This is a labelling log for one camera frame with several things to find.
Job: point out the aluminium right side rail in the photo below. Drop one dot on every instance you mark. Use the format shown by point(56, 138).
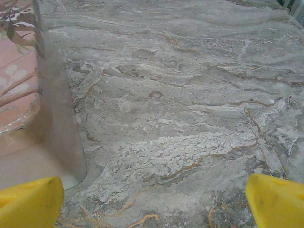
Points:
point(295, 9)

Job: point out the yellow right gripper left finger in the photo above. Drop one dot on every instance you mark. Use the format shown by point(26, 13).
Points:
point(28, 204)

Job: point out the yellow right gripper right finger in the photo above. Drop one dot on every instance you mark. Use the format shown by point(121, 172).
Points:
point(278, 204)

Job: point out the orange pink snack bag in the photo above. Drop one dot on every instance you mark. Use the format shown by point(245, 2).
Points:
point(16, 71)

